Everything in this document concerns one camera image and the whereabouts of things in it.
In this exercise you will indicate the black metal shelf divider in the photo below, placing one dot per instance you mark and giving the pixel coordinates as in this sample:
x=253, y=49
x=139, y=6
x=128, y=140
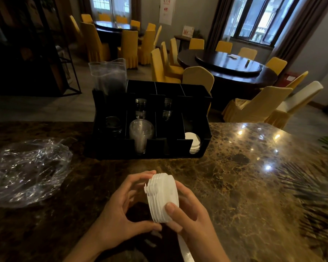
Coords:
x=30, y=79

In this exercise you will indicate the white wall poster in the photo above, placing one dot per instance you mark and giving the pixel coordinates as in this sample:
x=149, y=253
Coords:
x=167, y=10

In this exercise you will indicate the clear plastic bag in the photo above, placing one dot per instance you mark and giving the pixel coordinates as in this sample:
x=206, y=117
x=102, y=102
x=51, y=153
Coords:
x=30, y=171

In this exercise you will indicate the person's left hand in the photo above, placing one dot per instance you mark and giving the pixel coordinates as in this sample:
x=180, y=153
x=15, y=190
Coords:
x=117, y=223

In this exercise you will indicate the dark framed window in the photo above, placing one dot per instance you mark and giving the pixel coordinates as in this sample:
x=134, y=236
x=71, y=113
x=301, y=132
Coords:
x=259, y=19

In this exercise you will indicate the small potted plant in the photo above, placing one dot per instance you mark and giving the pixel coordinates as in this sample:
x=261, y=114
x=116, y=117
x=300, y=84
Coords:
x=198, y=34

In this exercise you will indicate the person's right hand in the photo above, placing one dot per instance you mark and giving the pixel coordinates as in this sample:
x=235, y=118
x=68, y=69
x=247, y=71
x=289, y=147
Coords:
x=199, y=229

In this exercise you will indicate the stack of black lids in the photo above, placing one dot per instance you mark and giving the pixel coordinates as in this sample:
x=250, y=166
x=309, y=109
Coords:
x=113, y=124

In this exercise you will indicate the dark round dining table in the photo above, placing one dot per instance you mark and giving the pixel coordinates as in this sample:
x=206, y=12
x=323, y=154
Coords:
x=188, y=60
x=109, y=40

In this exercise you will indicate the white paper sheet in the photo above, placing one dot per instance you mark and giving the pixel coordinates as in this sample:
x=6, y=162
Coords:
x=233, y=56

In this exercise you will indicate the white lid stack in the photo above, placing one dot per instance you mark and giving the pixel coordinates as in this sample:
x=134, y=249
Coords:
x=162, y=199

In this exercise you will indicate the black compartment organizer tray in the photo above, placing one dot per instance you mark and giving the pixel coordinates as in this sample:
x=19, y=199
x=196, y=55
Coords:
x=196, y=106

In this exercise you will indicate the dark side table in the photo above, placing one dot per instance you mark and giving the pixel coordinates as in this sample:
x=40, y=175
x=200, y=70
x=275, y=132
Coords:
x=180, y=38

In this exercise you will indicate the white lids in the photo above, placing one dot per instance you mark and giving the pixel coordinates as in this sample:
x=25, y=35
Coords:
x=192, y=140

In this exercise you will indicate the dark round turntable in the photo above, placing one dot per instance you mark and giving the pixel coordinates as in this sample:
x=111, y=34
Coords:
x=112, y=25
x=227, y=64

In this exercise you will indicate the stack of clear cups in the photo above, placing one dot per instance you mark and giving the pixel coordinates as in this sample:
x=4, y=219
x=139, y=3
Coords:
x=167, y=109
x=140, y=105

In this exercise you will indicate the white and red sign card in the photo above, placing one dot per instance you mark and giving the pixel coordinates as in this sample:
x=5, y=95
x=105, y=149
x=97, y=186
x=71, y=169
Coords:
x=188, y=31

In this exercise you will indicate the red cabinet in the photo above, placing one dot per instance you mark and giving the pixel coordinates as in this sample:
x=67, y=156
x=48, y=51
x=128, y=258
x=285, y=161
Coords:
x=285, y=80

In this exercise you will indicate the tall bright window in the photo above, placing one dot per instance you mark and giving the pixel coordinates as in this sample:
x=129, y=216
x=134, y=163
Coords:
x=101, y=4

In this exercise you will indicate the clear plastic sleeve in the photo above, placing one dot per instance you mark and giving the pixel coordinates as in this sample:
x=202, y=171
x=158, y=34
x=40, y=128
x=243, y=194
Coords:
x=108, y=76

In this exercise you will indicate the white covered chair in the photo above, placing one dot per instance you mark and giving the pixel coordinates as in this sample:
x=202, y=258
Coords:
x=303, y=96

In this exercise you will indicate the group of yellow covered chairs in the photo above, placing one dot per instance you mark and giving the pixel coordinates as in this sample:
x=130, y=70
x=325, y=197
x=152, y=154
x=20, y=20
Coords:
x=128, y=49
x=198, y=76

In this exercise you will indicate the stack of clear dome lids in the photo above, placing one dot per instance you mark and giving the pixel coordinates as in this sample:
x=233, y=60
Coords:
x=140, y=130

